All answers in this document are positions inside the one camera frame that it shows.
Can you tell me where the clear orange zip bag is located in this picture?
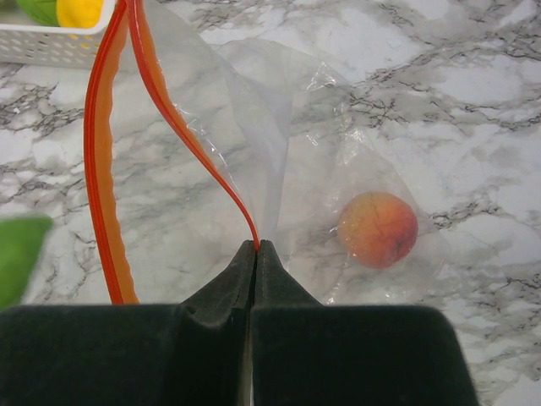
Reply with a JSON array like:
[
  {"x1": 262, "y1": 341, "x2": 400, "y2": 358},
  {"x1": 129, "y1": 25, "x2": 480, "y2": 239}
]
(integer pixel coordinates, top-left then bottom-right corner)
[{"x1": 84, "y1": 1, "x2": 449, "y2": 305}]

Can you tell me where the white perforated plastic basket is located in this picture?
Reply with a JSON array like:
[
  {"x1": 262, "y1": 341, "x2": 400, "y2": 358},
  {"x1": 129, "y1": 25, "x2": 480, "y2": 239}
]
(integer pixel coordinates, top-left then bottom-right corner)
[{"x1": 1, "y1": 1, "x2": 116, "y2": 69}]

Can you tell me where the toy peach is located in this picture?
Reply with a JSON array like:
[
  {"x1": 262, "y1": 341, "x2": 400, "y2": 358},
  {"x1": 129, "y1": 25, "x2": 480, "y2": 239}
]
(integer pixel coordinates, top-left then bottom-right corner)
[{"x1": 336, "y1": 192, "x2": 418, "y2": 269}]

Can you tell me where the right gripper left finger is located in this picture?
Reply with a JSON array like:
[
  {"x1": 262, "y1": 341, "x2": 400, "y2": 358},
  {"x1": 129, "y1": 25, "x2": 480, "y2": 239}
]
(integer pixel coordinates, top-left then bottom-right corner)
[{"x1": 1, "y1": 241, "x2": 256, "y2": 405}]

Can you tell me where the yellow toy lemon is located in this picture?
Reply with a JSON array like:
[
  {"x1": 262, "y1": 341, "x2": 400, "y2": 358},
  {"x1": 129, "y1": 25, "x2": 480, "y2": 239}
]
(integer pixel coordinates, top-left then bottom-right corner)
[{"x1": 56, "y1": 0, "x2": 104, "y2": 29}]

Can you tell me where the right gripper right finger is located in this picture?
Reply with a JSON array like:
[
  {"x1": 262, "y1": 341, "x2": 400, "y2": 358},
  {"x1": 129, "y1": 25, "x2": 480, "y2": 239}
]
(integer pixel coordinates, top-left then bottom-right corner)
[{"x1": 251, "y1": 240, "x2": 478, "y2": 406}]

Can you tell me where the light green toy vegetable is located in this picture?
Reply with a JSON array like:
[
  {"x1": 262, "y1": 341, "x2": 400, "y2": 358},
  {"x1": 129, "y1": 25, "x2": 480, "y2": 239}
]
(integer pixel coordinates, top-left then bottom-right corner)
[{"x1": 1, "y1": 216, "x2": 53, "y2": 310}]

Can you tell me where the lime green toy fruit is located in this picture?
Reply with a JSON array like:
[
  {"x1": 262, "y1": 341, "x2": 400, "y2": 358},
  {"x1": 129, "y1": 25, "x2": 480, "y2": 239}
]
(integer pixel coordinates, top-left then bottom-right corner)
[{"x1": 16, "y1": 0, "x2": 59, "y2": 27}]

